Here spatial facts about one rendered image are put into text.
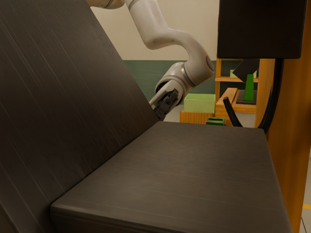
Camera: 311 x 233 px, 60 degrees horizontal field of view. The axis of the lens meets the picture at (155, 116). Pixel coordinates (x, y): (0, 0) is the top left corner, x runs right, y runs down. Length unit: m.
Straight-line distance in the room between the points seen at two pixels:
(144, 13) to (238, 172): 0.63
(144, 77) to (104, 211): 7.86
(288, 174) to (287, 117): 0.13
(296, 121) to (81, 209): 0.53
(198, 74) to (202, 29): 6.88
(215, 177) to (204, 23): 7.40
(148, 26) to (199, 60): 0.19
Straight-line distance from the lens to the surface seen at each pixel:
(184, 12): 7.77
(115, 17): 8.47
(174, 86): 0.65
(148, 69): 7.99
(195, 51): 0.75
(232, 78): 6.87
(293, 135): 0.67
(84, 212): 0.22
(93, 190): 0.25
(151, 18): 0.82
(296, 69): 0.65
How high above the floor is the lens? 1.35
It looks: 13 degrees down
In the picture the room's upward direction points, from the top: straight up
